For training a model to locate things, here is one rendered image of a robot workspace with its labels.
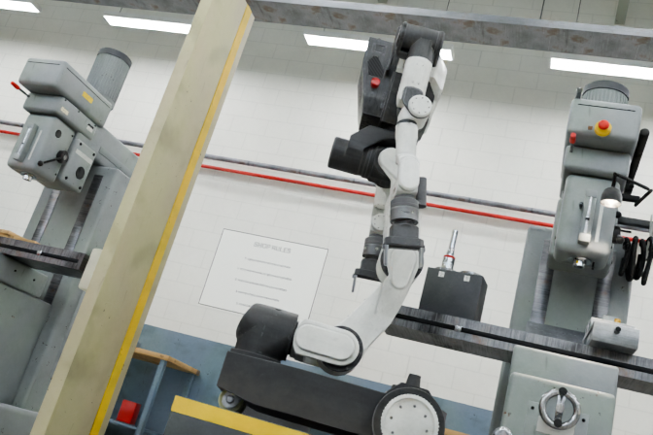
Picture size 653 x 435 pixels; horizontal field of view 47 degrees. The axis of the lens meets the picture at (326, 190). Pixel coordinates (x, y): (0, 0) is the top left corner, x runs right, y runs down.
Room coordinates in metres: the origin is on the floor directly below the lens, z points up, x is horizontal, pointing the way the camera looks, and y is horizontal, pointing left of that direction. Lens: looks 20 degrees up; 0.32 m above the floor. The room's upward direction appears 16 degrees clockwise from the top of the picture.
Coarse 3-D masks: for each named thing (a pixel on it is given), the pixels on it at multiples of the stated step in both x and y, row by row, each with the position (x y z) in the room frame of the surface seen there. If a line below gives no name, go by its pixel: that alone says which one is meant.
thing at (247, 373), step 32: (256, 320) 2.38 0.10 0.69; (288, 320) 2.38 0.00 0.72; (256, 352) 2.38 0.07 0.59; (288, 352) 2.43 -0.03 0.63; (224, 384) 2.30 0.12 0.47; (256, 384) 2.26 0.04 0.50; (288, 384) 2.23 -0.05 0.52; (320, 384) 2.22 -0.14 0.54; (352, 384) 2.21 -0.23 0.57; (416, 384) 2.24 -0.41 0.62; (288, 416) 2.34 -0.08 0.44; (320, 416) 2.22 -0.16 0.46; (352, 416) 2.21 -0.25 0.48
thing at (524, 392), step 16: (512, 384) 2.37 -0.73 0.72; (528, 384) 2.35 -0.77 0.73; (544, 384) 2.34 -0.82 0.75; (560, 384) 2.33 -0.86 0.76; (512, 400) 2.36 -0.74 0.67; (528, 400) 2.35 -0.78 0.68; (592, 400) 2.29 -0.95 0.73; (608, 400) 2.27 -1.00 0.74; (512, 416) 2.36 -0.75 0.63; (528, 416) 2.34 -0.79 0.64; (592, 416) 2.29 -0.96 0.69; (608, 416) 2.27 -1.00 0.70; (512, 432) 2.36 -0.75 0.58; (528, 432) 2.34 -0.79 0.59; (544, 432) 2.33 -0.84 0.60; (560, 432) 2.31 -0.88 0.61; (576, 432) 2.30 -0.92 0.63; (592, 432) 2.29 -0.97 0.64; (608, 432) 2.27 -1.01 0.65
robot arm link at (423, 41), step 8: (408, 24) 2.19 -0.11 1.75; (408, 32) 2.18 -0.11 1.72; (416, 32) 2.18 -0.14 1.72; (424, 32) 2.18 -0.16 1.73; (432, 32) 2.18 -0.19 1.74; (408, 40) 2.19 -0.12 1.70; (416, 40) 2.19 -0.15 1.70; (424, 40) 2.18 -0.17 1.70; (432, 40) 2.18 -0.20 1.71; (408, 48) 2.22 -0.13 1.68; (416, 48) 2.18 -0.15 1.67; (424, 48) 2.18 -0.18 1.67; (432, 48) 2.19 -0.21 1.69; (408, 56) 2.20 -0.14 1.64; (424, 56) 2.17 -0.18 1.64; (432, 56) 2.19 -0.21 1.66
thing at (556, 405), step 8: (552, 392) 2.21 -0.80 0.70; (560, 392) 2.17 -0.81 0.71; (568, 392) 2.20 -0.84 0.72; (544, 400) 2.22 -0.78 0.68; (552, 400) 2.22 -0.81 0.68; (560, 400) 2.21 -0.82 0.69; (568, 400) 2.20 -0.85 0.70; (576, 400) 2.19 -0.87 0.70; (544, 408) 2.22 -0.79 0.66; (552, 408) 2.21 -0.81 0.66; (560, 408) 2.20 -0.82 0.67; (568, 408) 2.20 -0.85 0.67; (576, 408) 2.19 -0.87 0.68; (544, 416) 2.21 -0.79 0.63; (552, 416) 2.21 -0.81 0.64; (560, 416) 2.20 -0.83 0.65; (568, 416) 2.20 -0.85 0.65; (576, 416) 2.18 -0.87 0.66; (552, 424) 2.21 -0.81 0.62; (560, 424) 2.17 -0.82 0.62; (568, 424) 2.19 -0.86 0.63
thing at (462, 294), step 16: (432, 272) 2.84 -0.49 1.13; (448, 272) 2.81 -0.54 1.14; (464, 272) 2.80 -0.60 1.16; (432, 288) 2.83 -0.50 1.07; (448, 288) 2.81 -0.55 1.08; (464, 288) 2.78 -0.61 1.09; (480, 288) 2.75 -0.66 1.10; (432, 304) 2.82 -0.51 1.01; (448, 304) 2.80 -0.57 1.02; (464, 304) 2.77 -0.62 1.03; (480, 304) 2.80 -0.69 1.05; (480, 320) 2.86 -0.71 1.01
